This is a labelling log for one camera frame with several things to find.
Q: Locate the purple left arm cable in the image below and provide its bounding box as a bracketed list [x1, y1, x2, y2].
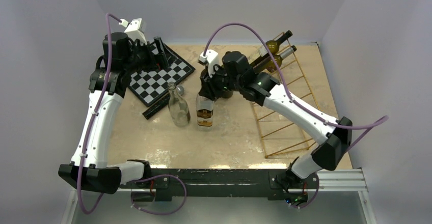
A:
[76, 12, 123, 215]

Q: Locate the clear square liquor bottle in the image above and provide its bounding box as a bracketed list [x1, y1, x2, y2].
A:
[196, 94, 215, 131]

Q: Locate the clear glass bottle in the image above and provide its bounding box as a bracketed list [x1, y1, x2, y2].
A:
[167, 82, 191, 127]

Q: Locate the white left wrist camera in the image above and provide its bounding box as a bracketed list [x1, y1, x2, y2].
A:
[119, 18, 148, 45]

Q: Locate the gold wire wine rack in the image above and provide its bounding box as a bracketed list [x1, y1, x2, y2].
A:
[250, 31, 323, 159]

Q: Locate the green bottle silver neck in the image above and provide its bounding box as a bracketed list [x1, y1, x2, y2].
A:
[221, 90, 234, 99]

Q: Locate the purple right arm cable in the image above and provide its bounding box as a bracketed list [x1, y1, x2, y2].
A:
[202, 22, 389, 152]

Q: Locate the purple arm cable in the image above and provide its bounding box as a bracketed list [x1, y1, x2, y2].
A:
[202, 22, 389, 152]
[76, 12, 123, 215]

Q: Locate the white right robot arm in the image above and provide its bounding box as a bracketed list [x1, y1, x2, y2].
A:
[198, 49, 352, 187]

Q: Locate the tall dark green bottle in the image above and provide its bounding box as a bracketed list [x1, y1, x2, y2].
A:
[200, 68, 208, 78]

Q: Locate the black white chessboard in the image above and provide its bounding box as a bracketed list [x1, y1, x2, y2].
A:
[128, 45, 195, 107]

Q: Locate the green wine bottle dark label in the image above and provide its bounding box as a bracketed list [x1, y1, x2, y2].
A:
[250, 45, 297, 73]

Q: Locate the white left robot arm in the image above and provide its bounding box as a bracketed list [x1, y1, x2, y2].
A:
[58, 32, 171, 194]

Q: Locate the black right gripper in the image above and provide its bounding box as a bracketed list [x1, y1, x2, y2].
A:
[200, 63, 242, 100]

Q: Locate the black silver microphone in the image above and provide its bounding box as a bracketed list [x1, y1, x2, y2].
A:
[142, 93, 170, 120]

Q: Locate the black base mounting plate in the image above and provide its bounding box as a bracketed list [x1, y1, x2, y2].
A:
[123, 169, 318, 202]

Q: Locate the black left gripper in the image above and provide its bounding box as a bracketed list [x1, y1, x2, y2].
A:
[123, 36, 176, 75]

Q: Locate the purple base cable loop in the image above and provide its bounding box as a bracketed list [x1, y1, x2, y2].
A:
[128, 174, 187, 216]

